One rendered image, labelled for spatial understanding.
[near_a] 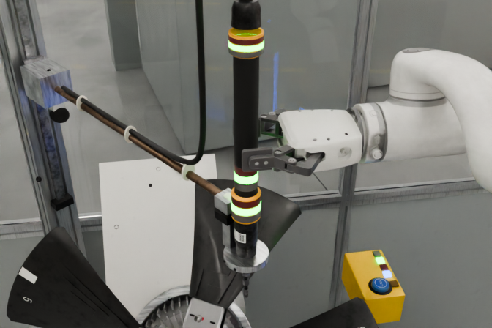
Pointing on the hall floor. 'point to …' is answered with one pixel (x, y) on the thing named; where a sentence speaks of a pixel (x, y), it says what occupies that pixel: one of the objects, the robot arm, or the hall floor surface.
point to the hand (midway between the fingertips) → (246, 143)
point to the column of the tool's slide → (9, 56)
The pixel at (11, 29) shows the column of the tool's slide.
